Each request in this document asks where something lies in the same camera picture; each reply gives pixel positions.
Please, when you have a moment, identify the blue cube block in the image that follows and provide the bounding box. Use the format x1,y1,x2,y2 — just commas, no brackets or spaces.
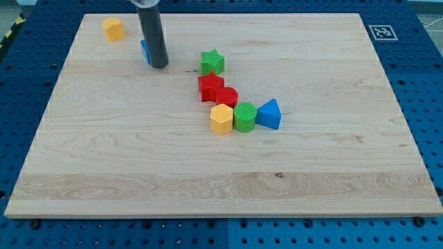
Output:
140,39,150,65

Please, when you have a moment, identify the green cylinder block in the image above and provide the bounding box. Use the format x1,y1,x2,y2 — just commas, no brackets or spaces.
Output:
233,102,257,133

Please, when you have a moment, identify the wooden board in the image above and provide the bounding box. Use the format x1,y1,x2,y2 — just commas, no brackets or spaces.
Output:
5,13,442,219

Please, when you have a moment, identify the red star block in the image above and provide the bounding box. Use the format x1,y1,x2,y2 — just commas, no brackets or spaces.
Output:
197,71,225,102

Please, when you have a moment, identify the blue triangle block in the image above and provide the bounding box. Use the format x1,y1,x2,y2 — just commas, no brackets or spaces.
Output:
255,98,282,130

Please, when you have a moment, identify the green star block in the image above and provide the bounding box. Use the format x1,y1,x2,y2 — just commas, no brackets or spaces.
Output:
200,49,225,75

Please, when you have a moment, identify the white fiducial marker tag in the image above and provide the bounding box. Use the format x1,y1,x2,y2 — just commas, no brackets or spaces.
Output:
368,24,398,41

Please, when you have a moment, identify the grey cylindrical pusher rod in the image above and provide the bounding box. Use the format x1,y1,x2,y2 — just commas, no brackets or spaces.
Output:
137,1,169,68

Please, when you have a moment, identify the yellow hexagon block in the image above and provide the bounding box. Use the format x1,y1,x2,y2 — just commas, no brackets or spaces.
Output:
210,104,233,135

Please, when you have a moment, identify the red cylinder block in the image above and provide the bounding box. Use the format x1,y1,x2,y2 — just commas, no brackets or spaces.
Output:
215,87,238,108

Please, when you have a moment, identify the yellow heart block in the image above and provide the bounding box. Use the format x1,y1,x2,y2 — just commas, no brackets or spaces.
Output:
102,17,126,42

